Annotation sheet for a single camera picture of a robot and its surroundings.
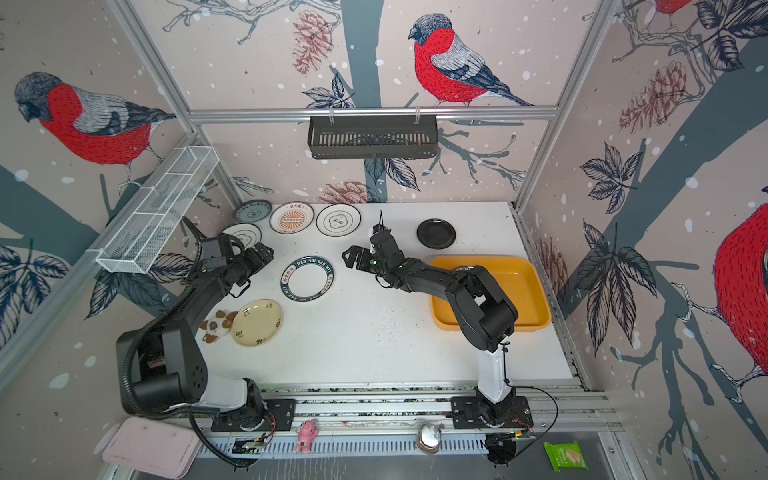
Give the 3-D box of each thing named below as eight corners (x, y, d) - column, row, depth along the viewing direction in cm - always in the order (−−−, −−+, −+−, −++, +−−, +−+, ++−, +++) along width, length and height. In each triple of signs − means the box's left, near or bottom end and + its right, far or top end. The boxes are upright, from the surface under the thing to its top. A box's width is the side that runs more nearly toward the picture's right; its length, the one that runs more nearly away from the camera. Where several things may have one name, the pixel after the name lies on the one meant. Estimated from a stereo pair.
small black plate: (428, 254, 109) (428, 250, 107) (412, 228, 117) (412, 224, 115) (460, 242, 112) (461, 238, 110) (443, 218, 120) (443, 214, 118)
